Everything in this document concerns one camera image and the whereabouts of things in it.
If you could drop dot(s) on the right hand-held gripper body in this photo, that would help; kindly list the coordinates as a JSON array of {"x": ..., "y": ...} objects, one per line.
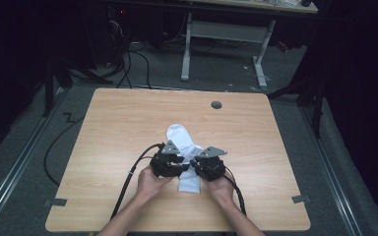
[{"x": 211, "y": 167}]

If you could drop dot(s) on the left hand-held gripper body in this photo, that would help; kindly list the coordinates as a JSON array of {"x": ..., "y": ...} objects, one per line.
[{"x": 164, "y": 164}]

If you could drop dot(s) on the white sock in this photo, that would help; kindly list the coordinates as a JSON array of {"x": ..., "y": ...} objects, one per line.
[{"x": 178, "y": 136}]

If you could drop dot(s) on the person's left hand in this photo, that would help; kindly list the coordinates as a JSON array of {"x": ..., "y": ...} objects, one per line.
[{"x": 149, "y": 185}]

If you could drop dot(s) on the person's right hand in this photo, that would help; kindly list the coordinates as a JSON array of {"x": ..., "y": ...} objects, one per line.
[{"x": 223, "y": 191}]

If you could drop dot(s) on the grey table grommet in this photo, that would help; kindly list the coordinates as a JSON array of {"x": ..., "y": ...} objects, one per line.
[{"x": 216, "y": 105}]

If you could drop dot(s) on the grey tape strip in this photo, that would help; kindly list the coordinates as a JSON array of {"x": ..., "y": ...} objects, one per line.
[
  {"x": 301, "y": 199},
  {"x": 56, "y": 202}
]

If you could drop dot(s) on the black metal stand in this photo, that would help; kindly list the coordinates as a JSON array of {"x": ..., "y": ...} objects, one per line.
[
  {"x": 318, "y": 108},
  {"x": 48, "y": 88}
]

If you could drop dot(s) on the metal floor rail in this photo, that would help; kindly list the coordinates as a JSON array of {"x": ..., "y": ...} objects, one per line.
[
  {"x": 16, "y": 164},
  {"x": 331, "y": 173}
]

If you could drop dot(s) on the white desk frame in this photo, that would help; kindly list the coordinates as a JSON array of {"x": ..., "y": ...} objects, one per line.
[{"x": 226, "y": 32}]

